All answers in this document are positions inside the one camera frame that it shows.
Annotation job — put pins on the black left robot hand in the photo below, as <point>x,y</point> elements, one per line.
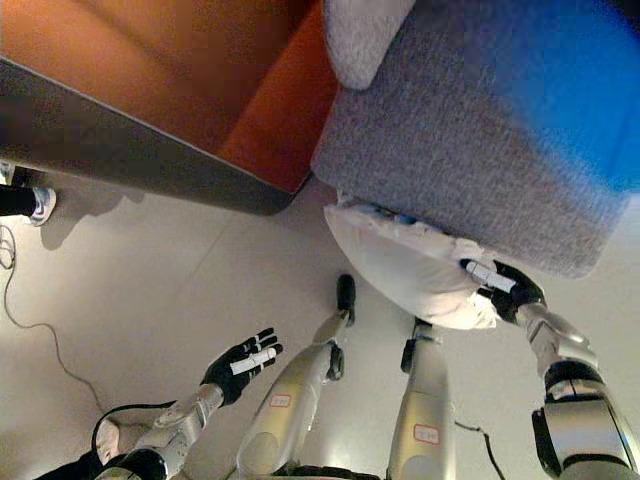
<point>243,363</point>

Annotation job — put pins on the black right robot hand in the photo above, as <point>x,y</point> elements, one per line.
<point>510,292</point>

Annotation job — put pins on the white ruffled pillow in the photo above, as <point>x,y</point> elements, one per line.
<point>415,270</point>

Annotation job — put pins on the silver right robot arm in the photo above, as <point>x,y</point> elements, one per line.
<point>575,390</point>

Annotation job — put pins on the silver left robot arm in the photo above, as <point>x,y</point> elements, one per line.
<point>165,435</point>

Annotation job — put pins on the silver left robot leg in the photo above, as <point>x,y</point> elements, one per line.
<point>295,395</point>

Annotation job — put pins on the silver robot leg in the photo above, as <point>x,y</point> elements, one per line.
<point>295,395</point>
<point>422,405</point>

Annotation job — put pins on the black left robot foot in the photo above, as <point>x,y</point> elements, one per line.
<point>346,295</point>

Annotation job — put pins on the silver right robot leg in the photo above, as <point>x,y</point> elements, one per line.
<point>422,405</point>

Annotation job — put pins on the grey fabric armchair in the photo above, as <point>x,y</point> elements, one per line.
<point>465,155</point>

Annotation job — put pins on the white sneaker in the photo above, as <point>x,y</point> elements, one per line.
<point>44,205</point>

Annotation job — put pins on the black trouser leg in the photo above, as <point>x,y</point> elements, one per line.
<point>17,200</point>

